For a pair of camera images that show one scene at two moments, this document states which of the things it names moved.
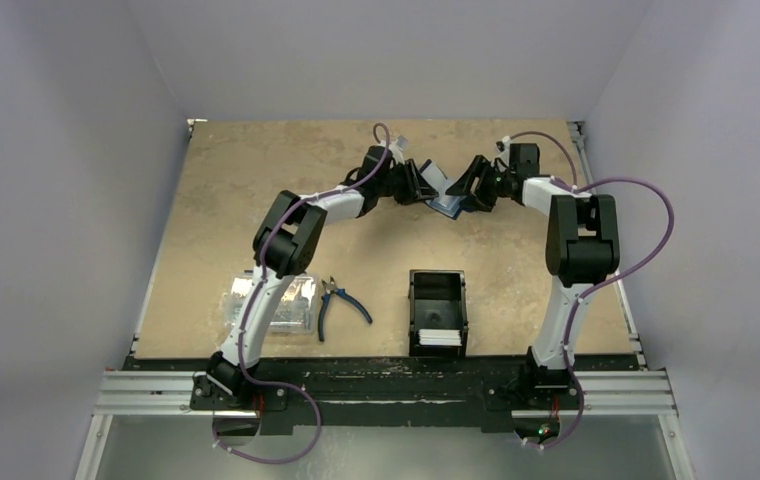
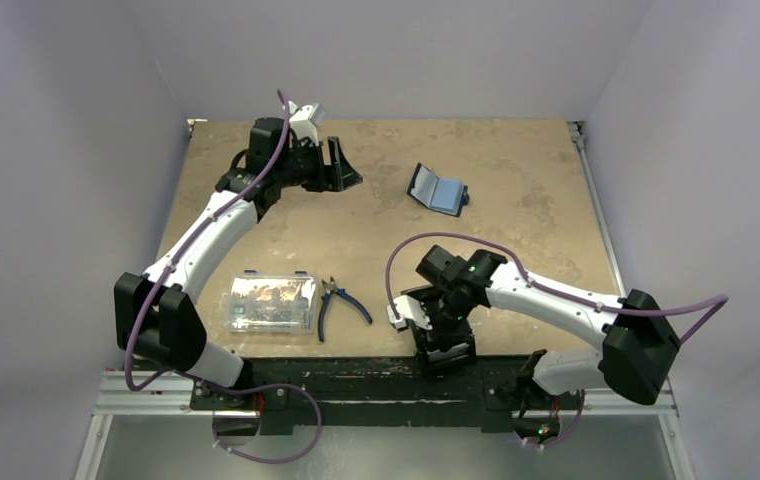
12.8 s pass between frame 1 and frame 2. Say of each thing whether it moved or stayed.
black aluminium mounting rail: stayed
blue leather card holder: stayed
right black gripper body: moved
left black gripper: moved
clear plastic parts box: stayed
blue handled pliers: stayed
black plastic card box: moved
